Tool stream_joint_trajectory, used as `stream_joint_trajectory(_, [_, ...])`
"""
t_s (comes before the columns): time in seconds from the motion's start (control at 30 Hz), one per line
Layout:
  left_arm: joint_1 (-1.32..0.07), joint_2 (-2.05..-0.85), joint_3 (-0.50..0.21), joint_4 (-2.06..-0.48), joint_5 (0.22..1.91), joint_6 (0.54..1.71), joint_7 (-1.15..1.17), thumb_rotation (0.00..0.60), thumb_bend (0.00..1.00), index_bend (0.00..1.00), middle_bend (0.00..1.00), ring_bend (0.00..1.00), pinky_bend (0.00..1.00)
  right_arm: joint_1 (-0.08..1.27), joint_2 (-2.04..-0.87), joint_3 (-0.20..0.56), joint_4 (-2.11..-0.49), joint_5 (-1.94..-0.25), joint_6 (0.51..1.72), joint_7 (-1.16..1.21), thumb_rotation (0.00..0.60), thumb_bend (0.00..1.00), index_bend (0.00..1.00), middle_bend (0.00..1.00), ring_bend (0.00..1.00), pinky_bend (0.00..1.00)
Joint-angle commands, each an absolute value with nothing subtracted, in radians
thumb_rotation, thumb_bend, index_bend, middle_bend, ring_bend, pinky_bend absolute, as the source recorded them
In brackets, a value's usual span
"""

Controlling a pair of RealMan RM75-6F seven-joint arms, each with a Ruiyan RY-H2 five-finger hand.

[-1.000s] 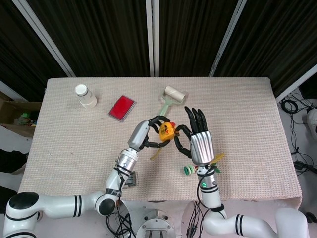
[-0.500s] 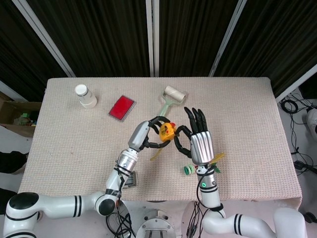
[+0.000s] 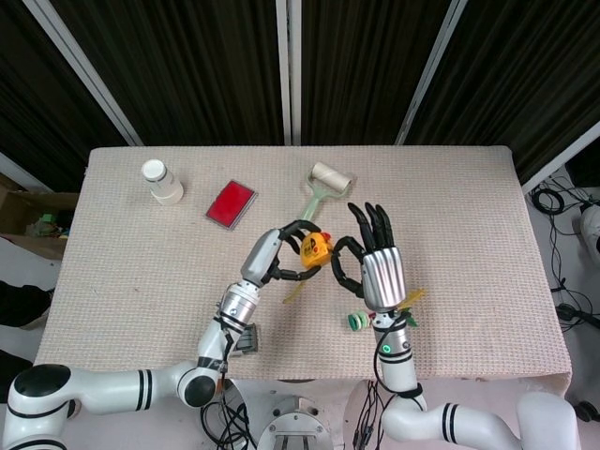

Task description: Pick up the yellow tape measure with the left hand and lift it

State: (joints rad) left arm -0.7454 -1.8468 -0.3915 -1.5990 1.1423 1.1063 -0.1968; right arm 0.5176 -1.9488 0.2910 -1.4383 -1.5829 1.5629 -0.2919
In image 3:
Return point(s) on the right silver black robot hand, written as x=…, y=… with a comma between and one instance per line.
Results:
x=382, y=279

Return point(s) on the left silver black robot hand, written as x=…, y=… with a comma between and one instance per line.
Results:
x=260, y=255

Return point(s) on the yellow tape measure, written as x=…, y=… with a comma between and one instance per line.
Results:
x=313, y=250

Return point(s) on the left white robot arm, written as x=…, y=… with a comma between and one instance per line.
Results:
x=112, y=389

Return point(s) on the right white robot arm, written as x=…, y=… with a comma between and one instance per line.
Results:
x=398, y=365

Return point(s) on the green feather shuttlecock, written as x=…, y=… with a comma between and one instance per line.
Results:
x=357, y=321

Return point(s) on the red ink pad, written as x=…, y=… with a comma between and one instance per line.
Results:
x=232, y=204

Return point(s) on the gray date stamp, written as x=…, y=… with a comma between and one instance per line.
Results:
x=248, y=340

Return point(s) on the green lint roller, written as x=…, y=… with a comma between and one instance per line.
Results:
x=328, y=175

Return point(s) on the white plastic bottle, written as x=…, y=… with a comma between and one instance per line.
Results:
x=164, y=185

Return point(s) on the beige woven tablecloth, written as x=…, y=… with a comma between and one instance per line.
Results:
x=140, y=281

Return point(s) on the white robot torso base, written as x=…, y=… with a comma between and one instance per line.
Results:
x=295, y=422

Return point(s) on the black pleated curtain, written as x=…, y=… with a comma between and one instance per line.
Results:
x=187, y=70
x=37, y=94
x=356, y=70
x=525, y=70

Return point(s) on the white shoe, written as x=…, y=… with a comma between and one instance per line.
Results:
x=591, y=225

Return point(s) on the black bag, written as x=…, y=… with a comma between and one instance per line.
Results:
x=23, y=304

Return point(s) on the brown cardboard box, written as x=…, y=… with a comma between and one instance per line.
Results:
x=19, y=206

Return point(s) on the white frame post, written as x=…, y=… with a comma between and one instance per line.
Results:
x=558, y=157
x=84, y=70
x=431, y=70
x=16, y=169
x=288, y=70

